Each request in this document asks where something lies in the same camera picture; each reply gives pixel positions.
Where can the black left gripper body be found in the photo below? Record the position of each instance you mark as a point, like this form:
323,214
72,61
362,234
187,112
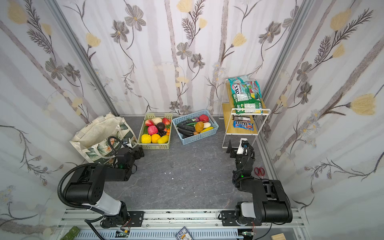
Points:
137,153

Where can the yellow lemon toy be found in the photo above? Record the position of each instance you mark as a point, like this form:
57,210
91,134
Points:
146,139

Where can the pink dragon fruit toy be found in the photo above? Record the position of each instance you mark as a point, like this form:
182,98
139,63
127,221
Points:
152,130

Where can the cream floral tote bag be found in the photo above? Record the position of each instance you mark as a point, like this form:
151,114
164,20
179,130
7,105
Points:
96,140

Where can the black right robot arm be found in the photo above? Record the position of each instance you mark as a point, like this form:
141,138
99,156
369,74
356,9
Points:
269,204

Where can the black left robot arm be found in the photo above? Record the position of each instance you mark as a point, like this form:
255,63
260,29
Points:
83,187

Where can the green skittles candy bag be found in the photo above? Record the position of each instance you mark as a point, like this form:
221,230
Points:
246,95

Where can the orange fruit toy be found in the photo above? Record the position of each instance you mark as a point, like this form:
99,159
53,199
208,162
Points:
155,138

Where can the green plastic fruit basket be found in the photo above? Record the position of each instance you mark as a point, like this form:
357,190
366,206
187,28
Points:
154,119

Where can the blue m&m candy packet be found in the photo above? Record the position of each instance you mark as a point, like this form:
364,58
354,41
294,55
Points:
243,125

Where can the yellow mango toy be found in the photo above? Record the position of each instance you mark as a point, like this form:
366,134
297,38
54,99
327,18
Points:
163,140

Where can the dark avocado toy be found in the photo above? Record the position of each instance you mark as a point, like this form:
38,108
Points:
161,126

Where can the red apple toy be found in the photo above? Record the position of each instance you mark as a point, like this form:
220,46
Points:
166,121

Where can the dark purple eggplant toy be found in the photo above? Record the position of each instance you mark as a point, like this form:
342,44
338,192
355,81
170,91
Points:
186,130

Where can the red pepper toy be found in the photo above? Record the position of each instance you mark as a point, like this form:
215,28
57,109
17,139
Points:
204,118

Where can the brown potato toy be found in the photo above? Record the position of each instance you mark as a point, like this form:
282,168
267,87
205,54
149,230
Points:
199,127

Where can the blue plastic vegetable basket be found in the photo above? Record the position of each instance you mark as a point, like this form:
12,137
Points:
191,120

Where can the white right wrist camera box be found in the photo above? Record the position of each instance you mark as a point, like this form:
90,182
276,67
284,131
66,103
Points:
242,145

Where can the red handled scissors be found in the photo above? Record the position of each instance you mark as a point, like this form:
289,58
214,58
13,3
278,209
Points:
260,172

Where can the white wire wooden shelf rack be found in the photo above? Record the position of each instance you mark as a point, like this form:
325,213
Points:
258,117

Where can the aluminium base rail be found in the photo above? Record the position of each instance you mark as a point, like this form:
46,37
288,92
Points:
166,224

